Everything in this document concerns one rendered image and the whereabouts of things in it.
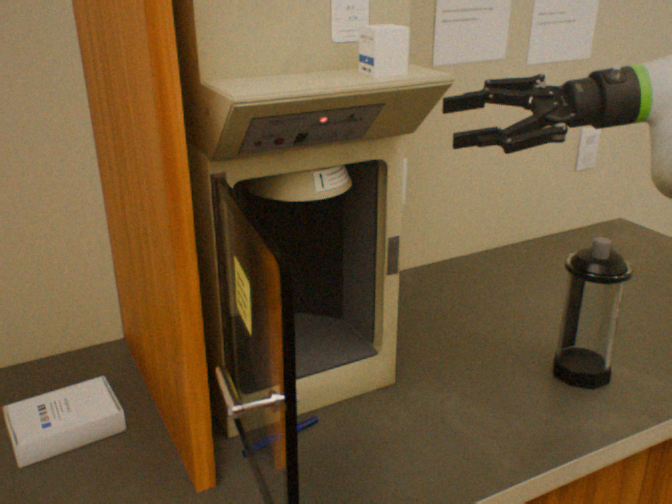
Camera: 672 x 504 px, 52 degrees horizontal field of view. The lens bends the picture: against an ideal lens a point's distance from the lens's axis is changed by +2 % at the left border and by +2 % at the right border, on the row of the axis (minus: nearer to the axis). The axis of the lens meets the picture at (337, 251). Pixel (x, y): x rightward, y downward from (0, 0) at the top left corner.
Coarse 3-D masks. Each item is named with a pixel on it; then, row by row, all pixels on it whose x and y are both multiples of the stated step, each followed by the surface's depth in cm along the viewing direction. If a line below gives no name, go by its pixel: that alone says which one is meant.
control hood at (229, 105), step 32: (224, 96) 80; (256, 96) 80; (288, 96) 82; (320, 96) 84; (352, 96) 86; (384, 96) 89; (416, 96) 92; (224, 128) 83; (384, 128) 98; (416, 128) 102
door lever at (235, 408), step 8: (216, 368) 82; (224, 368) 81; (216, 376) 82; (224, 376) 80; (224, 384) 78; (232, 384) 78; (224, 392) 77; (232, 392) 77; (272, 392) 76; (232, 400) 76; (240, 400) 76; (256, 400) 76; (264, 400) 76; (272, 400) 76; (232, 408) 75; (240, 408) 75; (248, 408) 75; (256, 408) 76; (272, 408) 77; (232, 416) 75; (240, 416) 75
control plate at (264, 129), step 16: (304, 112) 86; (320, 112) 87; (336, 112) 89; (352, 112) 90; (368, 112) 92; (256, 128) 85; (272, 128) 87; (288, 128) 88; (304, 128) 90; (320, 128) 91; (336, 128) 93; (352, 128) 94; (368, 128) 96; (272, 144) 91; (288, 144) 92; (304, 144) 94
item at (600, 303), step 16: (624, 272) 115; (576, 288) 118; (592, 288) 116; (608, 288) 115; (624, 288) 118; (576, 304) 119; (592, 304) 117; (608, 304) 117; (576, 320) 120; (592, 320) 118; (608, 320) 118; (560, 336) 125; (576, 336) 121; (592, 336) 119; (608, 336) 120; (560, 352) 125; (576, 352) 122; (592, 352) 120; (608, 352) 121; (576, 368) 123; (592, 368) 122; (608, 368) 124
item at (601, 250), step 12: (600, 240) 117; (576, 252) 120; (588, 252) 119; (600, 252) 116; (612, 252) 119; (576, 264) 117; (588, 264) 116; (600, 264) 115; (612, 264) 115; (624, 264) 116
